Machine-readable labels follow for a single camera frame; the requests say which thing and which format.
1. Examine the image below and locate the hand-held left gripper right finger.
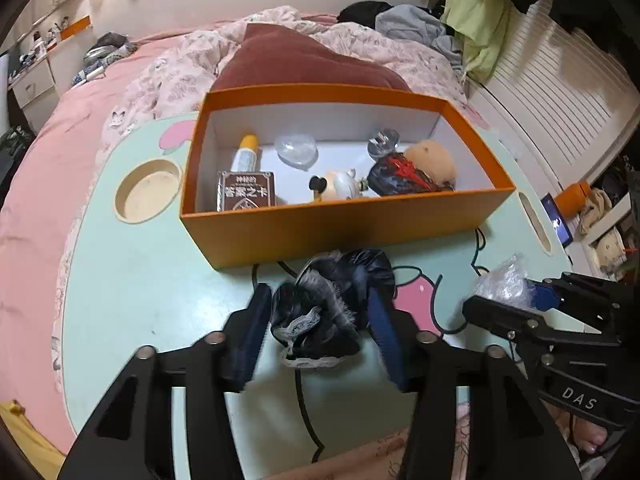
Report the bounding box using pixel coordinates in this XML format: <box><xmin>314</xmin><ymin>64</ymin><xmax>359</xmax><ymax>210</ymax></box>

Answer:
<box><xmin>367</xmin><ymin>285</ymin><xmax>581</xmax><ymax>480</ymax></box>

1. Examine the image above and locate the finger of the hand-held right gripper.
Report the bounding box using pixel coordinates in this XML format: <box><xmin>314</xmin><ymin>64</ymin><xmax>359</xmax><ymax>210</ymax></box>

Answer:
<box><xmin>461</xmin><ymin>295</ymin><xmax>552</xmax><ymax>347</ymax></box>
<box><xmin>531</xmin><ymin>271</ymin><xmax>640</xmax><ymax>334</ymax></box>

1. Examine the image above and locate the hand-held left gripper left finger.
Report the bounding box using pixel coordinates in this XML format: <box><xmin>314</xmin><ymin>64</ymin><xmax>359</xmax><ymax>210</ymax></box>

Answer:
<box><xmin>57</xmin><ymin>282</ymin><xmax>273</xmax><ymax>480</ymax></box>

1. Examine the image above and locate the clear plastic bag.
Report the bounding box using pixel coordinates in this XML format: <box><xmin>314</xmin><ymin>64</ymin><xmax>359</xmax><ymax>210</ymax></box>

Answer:
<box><xmin>472</xmin><ymin>254</ymin><xmax>535</xmax><ymax>311</ymax></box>

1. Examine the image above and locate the black lace scrunchie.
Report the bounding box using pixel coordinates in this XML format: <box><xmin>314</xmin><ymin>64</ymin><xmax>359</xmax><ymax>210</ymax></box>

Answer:
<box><xmin>269</xmin><ymin>249</ymin><xmax>396</xmax><ymax>371</ymax></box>

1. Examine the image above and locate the orange cardboard box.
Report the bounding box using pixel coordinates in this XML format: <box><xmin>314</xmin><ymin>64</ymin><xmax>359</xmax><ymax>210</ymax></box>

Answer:
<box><xmin>179</xmin><ymin>86</ymin><xmax>517</xmax><ymax>271</ymax></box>

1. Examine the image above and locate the brown card box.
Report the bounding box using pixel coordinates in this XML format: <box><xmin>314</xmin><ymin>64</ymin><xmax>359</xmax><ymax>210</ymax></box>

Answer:
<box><xmin>216</xmin><ymin>170</ymin><xmax>277</xmax><ymax>212</ymax></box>

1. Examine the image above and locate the small white figurine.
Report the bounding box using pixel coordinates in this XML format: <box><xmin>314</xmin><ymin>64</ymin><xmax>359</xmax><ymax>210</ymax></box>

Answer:
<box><xmin>308</xmin><ymin>167</ymin><xmax>371</xmax><ymax>204</ymax></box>

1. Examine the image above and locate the shiny red black packet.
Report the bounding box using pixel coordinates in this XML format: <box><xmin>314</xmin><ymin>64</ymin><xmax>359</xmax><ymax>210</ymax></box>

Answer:
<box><xmin>366</xmin><ymin>154</ymin><xmax>455</xmax><ymax>197</ymax></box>

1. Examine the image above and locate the white tube yellow cap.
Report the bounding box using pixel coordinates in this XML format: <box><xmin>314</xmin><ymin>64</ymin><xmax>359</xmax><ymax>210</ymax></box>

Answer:
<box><xmin>230</xmin><ymin>134</ymin><xmax>259</xmax><ymax>173</ymax></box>

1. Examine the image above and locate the tan plush toy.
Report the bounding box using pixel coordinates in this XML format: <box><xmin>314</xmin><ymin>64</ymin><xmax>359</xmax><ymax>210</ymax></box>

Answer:
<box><xmin>402</xmin><ymin>139</ymin><xmax>460</xmax><ymax>186</ymax></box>

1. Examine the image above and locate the clear round plastic case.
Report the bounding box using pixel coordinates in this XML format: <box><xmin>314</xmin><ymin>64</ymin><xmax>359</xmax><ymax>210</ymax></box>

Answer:
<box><xmin>274</xmin><ymin>132</ymin><xmax>318</xmax><ymax>173</ymax></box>

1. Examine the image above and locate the silver capped small bottle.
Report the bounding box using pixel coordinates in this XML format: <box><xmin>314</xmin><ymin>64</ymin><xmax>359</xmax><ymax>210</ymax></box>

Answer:
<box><xmin>367</xmin><ymin>129</ymin><xmax>401</xmax><ymax>161</ymax></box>

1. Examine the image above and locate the person's right hand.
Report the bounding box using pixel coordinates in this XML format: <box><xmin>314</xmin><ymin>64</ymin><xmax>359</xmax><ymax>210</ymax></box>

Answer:
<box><xmin>545</xmin><ymin>400</ymin><xmax>608</xmax><ymax>466</ymax></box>

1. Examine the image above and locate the dark screen tablet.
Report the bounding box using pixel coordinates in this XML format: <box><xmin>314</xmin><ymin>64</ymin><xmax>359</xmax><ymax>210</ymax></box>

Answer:
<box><xmin>541</xmin><ymin>192</ymin><xmax>574</xmax><ymax>248</ymax></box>

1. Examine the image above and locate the cream plush doll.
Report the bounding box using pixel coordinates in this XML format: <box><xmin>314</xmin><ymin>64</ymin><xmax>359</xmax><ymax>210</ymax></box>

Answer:
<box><xmin>595</xmin><ymin>235</ymin><xmax>626</xmax><ymax>271</ymax></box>

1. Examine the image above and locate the beige cloth bundle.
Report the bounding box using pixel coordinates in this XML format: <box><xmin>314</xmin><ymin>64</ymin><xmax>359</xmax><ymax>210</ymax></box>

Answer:
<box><xmin>577</xmin><ymin>187</ymin><xmax>613</xmax><ymax>238</ymax></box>

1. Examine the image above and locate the orange bottle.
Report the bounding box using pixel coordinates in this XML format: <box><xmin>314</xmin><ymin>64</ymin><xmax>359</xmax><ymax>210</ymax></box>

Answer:
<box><xmin>555</xmin><ymin>182</ymin><xmax>593</xmax><ymax>213</ymax></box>

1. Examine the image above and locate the white louvered panel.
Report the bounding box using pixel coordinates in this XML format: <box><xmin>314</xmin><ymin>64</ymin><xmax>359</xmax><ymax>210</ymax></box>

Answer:
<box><xmin>470</xmin><ymin>5</ymin><xmax>640</xmax><ymax>186</ymax></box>

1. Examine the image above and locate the yellow cloth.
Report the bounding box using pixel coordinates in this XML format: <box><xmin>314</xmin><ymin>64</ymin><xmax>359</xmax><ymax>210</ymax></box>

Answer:
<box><xmin>0</xmin><ymin>399</ymin><xmax>68</xmax><ymax>480</ymax></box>

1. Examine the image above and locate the pink bedsheet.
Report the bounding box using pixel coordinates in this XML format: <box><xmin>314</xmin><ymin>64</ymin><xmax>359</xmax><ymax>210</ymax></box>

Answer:
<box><xmin>0</xmin><ymin>20</ymin><xmax>236</xmax><ymax>456</ymax></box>

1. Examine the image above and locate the maroon pillow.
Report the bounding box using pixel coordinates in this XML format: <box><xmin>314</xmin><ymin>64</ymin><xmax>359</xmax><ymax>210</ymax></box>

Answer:
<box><xmin>210</xmin><ymin>22</ymin><xmax>413</xmax><ymax>93</ymax></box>

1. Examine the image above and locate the pink floral quilt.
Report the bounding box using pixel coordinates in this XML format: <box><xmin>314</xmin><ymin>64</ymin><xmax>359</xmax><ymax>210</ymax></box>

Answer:
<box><xmin>102</xmin><ymin>6</ymin><xmax>481</xmax><ymax>146</ymax></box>

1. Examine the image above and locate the light green hanging garment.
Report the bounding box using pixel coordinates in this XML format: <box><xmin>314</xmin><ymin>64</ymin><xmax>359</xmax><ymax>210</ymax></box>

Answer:
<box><xmin>440</xmin><ymin>0</ymin><xmax>513</xmax><ymax>83</ymax></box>

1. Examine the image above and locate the black chair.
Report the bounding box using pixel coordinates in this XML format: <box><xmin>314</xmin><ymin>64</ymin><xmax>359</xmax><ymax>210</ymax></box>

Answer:
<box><xmin>0</xmin><ymin>125</ymin><xmax>36</xmax><ymax>191</ymax></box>

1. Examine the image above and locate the grey clothing heap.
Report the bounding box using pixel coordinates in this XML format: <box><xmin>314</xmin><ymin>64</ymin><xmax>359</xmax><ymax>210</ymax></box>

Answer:
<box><xmin>375</xmin><ymin>4</ymin><xmax>466</xmax><ymax>73</ymax></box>

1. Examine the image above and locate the blue floral cloth pile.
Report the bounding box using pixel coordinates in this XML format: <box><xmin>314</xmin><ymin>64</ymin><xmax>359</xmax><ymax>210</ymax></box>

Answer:
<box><xmin>72</xmin><ymin>31</ymin><xmax>138</xmax><ymax>86</ymax></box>

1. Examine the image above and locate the white nightstand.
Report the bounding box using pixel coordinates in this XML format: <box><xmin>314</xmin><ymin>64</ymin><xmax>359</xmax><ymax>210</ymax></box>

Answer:
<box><xmin>10</xmin><ymin>52</ymin><xmax>56</xmax><ymax>108</ymax></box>

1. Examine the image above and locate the black clothing heap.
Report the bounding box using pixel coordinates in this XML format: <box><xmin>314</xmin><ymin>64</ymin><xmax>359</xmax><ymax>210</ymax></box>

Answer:
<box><xmin>337</xmin><ymin>1</ymin><xmax>396</xmax><ymax>26</ymax></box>

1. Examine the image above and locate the orange box on shelf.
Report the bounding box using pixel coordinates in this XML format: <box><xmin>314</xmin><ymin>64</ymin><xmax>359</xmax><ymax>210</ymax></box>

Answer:
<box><xmin>60</xmin><ymin>15</ymin><xmax>92</xmax><ymax>41</ymax></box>

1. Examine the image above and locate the clutter of small shelf things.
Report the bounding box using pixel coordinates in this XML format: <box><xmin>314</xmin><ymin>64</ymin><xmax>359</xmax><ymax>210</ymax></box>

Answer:
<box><xmin>15</xmin><ymin>17</ymin><xmax>66</xmax><ymax>61</ymax></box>

